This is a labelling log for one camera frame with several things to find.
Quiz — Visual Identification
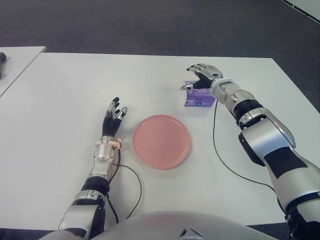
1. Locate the black object on side table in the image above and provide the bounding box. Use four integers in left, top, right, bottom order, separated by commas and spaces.
0, 51, 7, 80

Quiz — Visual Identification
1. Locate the purple tissue paper pack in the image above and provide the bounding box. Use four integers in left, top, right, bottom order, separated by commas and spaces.
184, 79, 217, 108

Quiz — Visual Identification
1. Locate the pink round plate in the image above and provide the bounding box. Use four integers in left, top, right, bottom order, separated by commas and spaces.
131, 114, 192, 171

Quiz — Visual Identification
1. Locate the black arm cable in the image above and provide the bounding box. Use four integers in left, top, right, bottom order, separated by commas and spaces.
106, 148, 143, 225
212, 101, 291, 223

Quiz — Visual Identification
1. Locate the robot left hand black silver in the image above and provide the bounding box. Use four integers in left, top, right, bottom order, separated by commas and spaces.
101, 96, 128, 138

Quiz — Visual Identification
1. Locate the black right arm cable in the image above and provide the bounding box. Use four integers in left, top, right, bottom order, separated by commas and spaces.
212, 101, 291, 223

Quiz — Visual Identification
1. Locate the silver robot torso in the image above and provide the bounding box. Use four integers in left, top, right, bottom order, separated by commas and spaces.
92, 211, 287, 240

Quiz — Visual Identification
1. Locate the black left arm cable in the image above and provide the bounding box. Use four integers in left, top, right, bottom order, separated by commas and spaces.
106, 148, 143, 225

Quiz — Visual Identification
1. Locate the robot right hand black silver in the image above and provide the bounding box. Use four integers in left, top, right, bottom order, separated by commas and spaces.
180, 63, 224, 91

